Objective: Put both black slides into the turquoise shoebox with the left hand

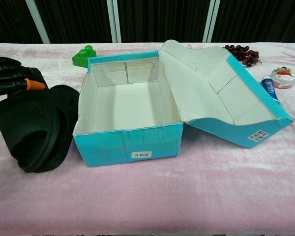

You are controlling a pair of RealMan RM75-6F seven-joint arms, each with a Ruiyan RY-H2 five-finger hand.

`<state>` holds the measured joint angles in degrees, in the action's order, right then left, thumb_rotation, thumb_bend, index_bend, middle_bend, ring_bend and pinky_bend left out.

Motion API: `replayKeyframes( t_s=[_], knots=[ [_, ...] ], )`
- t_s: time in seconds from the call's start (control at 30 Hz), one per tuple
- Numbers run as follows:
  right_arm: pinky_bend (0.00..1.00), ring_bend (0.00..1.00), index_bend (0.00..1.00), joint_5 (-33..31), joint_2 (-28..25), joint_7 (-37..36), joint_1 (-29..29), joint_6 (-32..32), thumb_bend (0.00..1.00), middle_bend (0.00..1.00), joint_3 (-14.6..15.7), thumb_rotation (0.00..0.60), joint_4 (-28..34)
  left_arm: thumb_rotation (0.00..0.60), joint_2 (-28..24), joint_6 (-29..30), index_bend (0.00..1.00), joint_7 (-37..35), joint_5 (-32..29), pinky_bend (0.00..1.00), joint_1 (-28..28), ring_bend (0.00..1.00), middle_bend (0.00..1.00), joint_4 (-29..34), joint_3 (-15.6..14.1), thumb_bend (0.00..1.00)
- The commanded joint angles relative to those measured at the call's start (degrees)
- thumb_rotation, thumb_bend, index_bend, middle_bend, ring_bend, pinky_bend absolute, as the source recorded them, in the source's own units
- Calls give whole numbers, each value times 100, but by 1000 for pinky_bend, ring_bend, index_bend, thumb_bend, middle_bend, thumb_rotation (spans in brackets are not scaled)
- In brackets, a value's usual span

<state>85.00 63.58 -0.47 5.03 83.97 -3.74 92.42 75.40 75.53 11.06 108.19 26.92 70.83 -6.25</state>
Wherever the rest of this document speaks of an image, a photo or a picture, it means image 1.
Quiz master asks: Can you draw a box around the green toy building block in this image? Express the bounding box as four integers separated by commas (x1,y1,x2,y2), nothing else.
72,45,97,69

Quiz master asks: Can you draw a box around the grey metal screen post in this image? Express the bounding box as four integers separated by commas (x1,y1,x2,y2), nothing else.
24,0,51,44
202,0,222,43

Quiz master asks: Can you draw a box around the pink toy cake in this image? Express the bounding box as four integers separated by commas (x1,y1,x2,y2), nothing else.
270,66,295,89

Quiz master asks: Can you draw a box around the blue white toothpaste tube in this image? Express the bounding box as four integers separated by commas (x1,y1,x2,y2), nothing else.
260,75,282,104

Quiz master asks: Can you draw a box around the teal cardboard shoe box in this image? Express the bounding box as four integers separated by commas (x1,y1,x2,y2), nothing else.
72,39,294,168

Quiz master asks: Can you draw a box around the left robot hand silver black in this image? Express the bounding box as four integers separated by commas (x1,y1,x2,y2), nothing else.
0,57,46,141

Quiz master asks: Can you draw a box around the pink plush tablecloth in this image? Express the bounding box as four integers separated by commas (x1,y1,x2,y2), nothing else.
0,42,295,236

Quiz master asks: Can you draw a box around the black curtain panel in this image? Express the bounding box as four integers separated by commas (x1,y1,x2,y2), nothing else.
118,0,210,43
35,0,113,44
0,0,43,44
212,0,295,43

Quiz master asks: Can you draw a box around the grey double screen post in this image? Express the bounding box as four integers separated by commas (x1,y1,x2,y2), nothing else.
107,0,122,43

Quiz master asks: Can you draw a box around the dark red grape bunch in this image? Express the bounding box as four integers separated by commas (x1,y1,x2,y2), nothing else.
224,44,263,68

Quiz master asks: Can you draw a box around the black rubber slipper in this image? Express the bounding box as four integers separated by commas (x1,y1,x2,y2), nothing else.
0,85,64,174
48,85,81,170

